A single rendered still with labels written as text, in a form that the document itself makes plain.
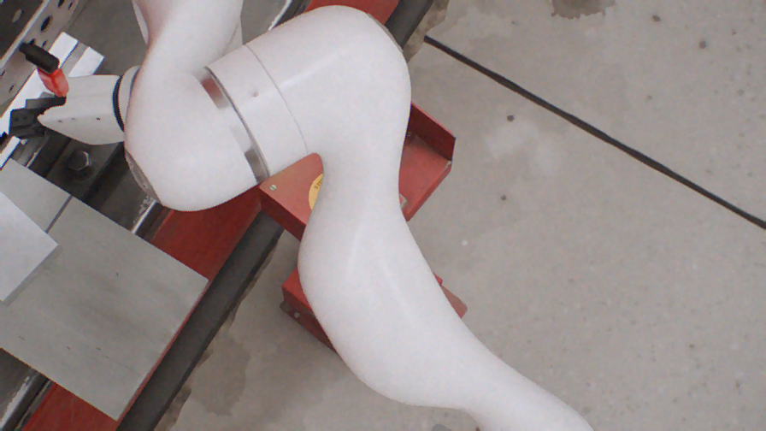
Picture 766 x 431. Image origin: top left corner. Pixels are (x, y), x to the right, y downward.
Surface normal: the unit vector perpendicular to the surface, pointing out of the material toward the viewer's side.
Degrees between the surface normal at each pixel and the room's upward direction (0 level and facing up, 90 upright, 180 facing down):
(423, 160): 0
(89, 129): 88
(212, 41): 74
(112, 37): 0
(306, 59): 1
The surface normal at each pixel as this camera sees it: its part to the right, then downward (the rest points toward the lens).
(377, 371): -0.32, 0.55
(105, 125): -0.07, 0.93
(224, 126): 0.14, -0.04
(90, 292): 0.01, -0.25
